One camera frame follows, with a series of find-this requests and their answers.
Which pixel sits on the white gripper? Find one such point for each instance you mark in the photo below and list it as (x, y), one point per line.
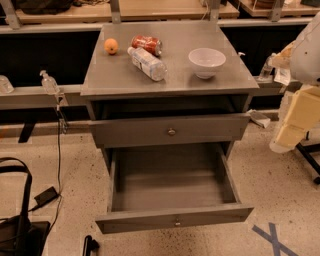
(307, 56)

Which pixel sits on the grey metal drawer cabinet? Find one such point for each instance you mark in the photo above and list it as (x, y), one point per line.
(115, 89)

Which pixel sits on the small grey box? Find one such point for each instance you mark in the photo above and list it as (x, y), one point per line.
(259, 118)

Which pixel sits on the black tripod stand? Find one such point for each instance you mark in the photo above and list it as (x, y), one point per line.
(306, 151)

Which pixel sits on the red soda can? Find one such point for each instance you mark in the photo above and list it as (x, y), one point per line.
(151, 44)

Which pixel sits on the clear pump sanitizer bottle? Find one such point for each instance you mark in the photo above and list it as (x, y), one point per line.
(49, 83)

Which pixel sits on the black power adapter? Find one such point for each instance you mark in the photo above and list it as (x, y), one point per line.
(46, 196)

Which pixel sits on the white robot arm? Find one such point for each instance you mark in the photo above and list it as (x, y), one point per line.
(305, 66)

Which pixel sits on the background water bottle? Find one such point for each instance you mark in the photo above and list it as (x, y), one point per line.
(267, 68)

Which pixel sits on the open middle drawer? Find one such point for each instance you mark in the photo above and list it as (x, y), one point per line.
(171, 186)

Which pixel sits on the clear plastic water bottle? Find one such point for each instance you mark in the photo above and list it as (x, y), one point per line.
(150, 65)

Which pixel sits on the crumpled white paper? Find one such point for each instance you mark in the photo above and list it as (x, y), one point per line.
(282, 76)

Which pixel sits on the blue tape cross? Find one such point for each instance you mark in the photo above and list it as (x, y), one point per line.
(272, 237)

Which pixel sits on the white ceramic bowl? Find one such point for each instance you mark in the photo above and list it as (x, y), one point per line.
(206, 62)

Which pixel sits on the orange fruit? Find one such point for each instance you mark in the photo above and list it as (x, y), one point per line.
(111, 46)

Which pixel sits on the closed top drawer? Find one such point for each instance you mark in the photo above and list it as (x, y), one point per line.
(168, 130)

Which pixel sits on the black object at bottom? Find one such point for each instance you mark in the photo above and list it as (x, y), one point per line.
(90, 245)

